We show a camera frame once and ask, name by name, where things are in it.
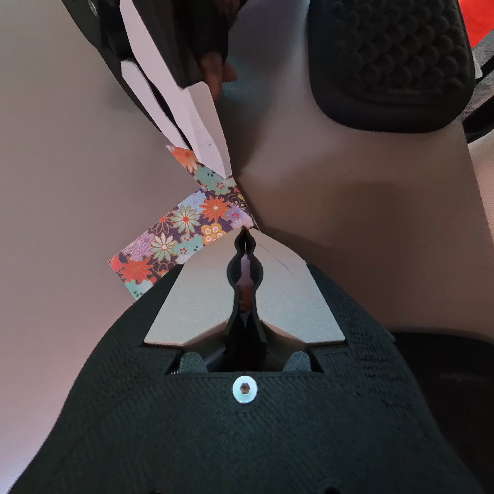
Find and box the person's right hand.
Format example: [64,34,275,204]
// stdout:
[181,0,240,102]

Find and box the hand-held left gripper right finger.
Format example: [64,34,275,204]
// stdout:
[245,229,347,372]

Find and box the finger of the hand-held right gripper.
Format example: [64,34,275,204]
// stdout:
[119,0,232,179]
[120,59,190,150]

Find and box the red object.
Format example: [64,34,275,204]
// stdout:
[459,0,494,49]

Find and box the black textured chair cushion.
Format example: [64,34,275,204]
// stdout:
[308,0,480,134]

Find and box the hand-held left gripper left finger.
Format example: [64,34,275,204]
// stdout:
[144,228,248,372]

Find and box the floral patterned origami paper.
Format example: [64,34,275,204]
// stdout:
[108,144,260,300]

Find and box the black chair frame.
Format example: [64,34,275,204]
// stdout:
[461,39,494,144]

